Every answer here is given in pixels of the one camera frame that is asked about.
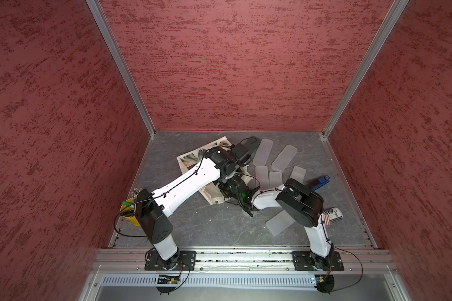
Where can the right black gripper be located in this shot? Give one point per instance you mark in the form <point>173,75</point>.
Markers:
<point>222,188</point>

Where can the dark green pencil case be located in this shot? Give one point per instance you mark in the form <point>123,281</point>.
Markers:
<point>252,144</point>

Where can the cream canvas tote bag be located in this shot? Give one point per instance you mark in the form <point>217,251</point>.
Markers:
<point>193,160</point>

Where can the frosted translucent pencil case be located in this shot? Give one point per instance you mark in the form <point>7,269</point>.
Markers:
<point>284,158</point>

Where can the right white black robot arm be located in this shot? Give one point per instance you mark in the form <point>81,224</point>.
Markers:
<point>300,202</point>

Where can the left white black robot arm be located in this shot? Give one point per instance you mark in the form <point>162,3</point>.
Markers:
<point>219,166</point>

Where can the yellow pencil cup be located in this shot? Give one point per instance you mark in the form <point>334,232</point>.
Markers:
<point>127,209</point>

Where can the blue black stapler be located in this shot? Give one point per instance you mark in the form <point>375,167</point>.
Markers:
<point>319,182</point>

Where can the red white striped sock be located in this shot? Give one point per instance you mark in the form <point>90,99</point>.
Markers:
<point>332,215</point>

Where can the left small circuit board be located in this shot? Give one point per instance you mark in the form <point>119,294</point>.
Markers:
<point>169,280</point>

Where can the small circuit board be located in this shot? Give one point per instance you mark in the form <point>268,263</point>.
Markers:
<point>169,280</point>
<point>319,280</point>

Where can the right small circuit board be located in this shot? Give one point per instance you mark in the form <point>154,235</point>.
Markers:
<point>319,280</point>

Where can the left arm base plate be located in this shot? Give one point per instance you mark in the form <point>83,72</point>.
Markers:
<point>181,259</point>

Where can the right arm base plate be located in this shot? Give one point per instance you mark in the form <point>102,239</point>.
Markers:
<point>309,262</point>

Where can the aluminium front rail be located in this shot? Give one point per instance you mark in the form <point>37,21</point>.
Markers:
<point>246,259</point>

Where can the left aluminium corner post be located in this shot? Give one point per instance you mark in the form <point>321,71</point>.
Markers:
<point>111,42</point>

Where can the aluminium corner post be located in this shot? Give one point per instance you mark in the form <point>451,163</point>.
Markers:
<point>111,42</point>
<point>385,29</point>

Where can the right aluminium corner post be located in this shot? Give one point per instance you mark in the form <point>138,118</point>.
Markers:
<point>385,29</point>

